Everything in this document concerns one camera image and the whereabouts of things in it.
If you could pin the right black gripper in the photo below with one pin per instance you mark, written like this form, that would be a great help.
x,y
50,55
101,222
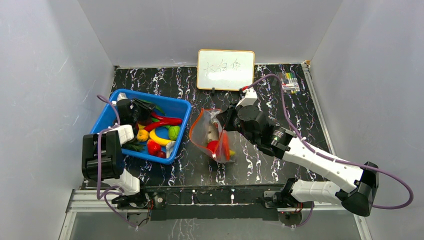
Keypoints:
x,y
229,120

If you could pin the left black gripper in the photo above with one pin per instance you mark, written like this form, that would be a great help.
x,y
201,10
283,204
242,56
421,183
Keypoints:
x,y
147,108

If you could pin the green toy cucumber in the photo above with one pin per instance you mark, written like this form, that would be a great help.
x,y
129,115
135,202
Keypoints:
x,y
156,107

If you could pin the orange toy carrot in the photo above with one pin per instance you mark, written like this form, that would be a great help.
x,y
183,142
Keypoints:
x,y
224,146

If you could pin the grey toy fish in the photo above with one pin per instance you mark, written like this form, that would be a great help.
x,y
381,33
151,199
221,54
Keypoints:
x,y
212,132

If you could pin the clear orange zip bag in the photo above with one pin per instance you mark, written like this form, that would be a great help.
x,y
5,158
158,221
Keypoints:
x,y
198,133

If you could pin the red toy apple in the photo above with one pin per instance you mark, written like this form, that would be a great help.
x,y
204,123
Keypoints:
x,y
213,146

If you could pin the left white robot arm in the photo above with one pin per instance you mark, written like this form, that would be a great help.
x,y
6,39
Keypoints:
x,y
103,161

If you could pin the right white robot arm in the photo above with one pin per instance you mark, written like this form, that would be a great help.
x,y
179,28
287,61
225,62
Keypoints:
x,y
352,187

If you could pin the red toy chili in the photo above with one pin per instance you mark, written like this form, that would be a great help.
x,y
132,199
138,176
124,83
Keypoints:
x,y
162,121

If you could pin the yellow toy lemon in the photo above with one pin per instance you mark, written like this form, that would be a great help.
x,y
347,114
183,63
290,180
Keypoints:
x,y
142,135

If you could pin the blue plastic bin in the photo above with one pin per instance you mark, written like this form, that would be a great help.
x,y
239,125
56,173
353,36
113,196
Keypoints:
x,y
172,107

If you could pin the green toy cabbage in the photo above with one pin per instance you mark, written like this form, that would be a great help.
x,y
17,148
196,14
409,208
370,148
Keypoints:
x,y
173,132

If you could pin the red toy pepper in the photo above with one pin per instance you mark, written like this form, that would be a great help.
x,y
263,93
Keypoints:
x,y
153,148

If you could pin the white toy radish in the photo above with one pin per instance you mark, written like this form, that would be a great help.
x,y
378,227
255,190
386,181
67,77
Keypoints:
x,y
169,148

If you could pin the marker pen pack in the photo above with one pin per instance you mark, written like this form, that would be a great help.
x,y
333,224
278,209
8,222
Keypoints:
x,y
290,83

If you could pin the dark red toy cherry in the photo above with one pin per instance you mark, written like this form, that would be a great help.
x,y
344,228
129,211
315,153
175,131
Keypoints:
x,y
161,154

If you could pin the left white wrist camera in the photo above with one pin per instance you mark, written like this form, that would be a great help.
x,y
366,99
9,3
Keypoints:
x,y
121,96

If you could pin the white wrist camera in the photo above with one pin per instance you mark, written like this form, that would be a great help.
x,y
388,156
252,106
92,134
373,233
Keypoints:
x,y
250,97
121,96

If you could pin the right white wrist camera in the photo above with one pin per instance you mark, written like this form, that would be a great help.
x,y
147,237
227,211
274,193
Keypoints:
x,y
250,97

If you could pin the small whiteboard yellow frame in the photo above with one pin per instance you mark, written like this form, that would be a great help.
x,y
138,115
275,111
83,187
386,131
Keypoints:
x,y
224,70

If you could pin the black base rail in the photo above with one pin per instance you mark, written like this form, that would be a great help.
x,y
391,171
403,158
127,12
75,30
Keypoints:
x,y
260,201

